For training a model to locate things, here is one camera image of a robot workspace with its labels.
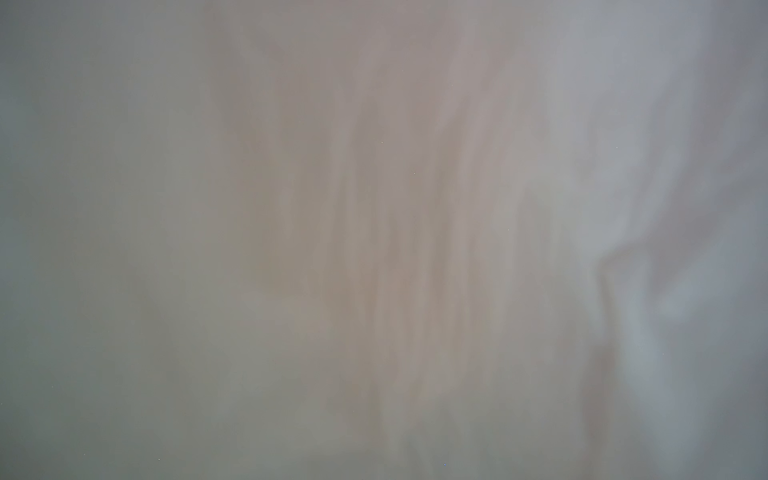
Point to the white plastic bag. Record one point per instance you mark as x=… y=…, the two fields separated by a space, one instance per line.
x=383 y=239

